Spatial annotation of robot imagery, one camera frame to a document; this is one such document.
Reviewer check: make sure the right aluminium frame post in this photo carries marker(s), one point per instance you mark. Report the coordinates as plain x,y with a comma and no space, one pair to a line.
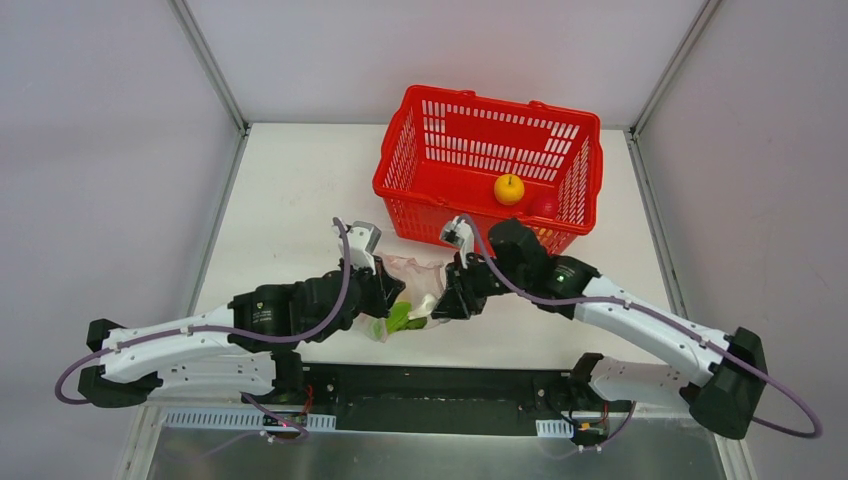
687,44

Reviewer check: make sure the red plastic shopping basket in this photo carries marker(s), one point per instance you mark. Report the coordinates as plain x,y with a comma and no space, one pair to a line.
444,149

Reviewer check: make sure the left aluminium frame post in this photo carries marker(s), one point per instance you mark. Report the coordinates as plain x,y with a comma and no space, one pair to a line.
203,52

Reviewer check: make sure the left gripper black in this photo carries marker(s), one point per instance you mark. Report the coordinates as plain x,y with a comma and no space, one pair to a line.
384,289

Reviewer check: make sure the white garlic toy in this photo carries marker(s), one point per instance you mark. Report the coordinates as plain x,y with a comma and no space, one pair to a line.
424,308

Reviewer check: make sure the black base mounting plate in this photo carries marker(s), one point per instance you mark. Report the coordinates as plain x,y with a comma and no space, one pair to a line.
434,400

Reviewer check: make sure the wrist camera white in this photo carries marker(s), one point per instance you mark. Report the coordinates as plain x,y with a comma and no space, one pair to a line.
357,242
459,234

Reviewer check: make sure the green vegetable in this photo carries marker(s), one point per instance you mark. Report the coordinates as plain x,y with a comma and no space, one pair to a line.
400,320

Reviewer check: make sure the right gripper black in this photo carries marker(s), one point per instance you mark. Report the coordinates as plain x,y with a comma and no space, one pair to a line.
457,291

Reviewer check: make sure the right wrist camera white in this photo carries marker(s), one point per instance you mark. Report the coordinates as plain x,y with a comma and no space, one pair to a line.
459,234

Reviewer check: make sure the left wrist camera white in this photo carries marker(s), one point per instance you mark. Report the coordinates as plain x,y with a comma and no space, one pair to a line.
357,242

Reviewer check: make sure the aluminium frame post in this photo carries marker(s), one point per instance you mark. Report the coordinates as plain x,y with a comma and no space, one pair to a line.
687,44
203,52

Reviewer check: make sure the clear pink zip top bag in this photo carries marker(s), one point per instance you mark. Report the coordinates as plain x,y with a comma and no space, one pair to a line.
420,279

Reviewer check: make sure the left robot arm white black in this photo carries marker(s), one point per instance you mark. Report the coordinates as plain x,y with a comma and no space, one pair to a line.
245,346

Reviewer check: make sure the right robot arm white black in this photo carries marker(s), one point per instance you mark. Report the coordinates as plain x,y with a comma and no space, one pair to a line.
715,375

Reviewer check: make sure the yellow orange fruit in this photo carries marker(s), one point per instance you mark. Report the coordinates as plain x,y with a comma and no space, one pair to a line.
509,189

